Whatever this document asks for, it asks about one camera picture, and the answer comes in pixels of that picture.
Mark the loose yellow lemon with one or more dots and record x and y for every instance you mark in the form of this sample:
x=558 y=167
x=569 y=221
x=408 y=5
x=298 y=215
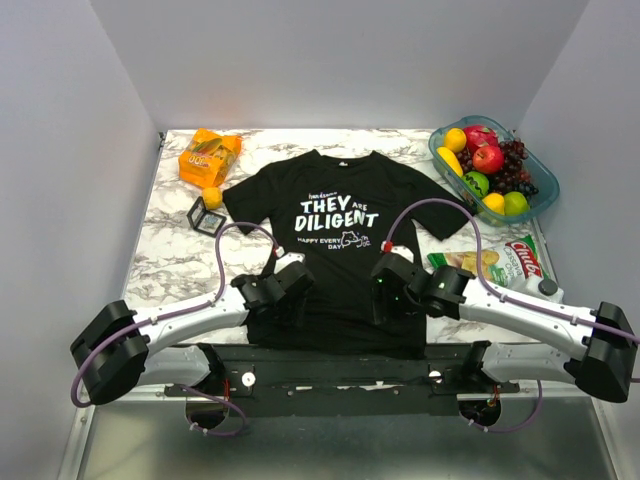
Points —
x=212 y=198

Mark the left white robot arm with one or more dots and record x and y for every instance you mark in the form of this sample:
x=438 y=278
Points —
x=122 y=348

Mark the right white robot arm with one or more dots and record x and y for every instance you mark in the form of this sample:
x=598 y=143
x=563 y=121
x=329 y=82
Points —
x=594 y=350

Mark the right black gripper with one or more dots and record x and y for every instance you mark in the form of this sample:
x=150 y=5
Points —
x=379 y=291

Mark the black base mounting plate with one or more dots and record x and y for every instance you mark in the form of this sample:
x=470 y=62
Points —
x=280 y=383

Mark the black brooch display box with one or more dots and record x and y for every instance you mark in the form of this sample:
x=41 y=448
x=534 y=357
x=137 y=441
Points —
x=203 y=220

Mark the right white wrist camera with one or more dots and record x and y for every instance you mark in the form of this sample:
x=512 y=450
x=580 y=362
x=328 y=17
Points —
x=403 y=252

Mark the red dragon fruit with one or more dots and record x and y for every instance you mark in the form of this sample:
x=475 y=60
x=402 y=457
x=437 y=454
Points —
x=478 y=136

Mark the lime green fruit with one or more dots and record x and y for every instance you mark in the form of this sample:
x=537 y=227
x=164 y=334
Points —
x=515 y=204

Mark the red apple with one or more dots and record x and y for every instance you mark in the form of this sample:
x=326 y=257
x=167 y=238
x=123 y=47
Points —
x=488 y=159

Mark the yellow banana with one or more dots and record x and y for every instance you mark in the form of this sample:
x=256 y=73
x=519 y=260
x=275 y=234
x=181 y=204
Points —
x=451 y=160

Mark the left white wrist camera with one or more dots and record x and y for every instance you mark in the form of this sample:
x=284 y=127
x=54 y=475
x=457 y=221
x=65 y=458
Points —
x=287 y=259

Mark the orange snack bag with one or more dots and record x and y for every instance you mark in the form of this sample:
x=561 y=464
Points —
x=208 y=158

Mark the dark purple grape bunch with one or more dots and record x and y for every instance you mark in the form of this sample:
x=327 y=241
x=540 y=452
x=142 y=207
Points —
x=512 y=177

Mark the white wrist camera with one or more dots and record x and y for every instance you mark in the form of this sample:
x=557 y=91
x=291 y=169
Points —
x=403 y=252
x=287 y=259

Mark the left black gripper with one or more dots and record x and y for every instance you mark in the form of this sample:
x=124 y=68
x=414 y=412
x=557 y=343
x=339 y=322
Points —
x=296 y=315

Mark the yellow lemon in basket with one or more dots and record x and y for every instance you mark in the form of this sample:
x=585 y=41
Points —
x=455 y=140

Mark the small yellow lemon front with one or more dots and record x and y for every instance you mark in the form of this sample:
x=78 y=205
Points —
x=495 y=202

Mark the teal plastic fruit basket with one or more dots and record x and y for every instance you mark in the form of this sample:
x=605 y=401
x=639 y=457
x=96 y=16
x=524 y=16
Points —
x=541 y=176

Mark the green chips bag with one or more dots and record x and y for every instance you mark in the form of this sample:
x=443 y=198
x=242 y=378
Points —
x=508 y=265

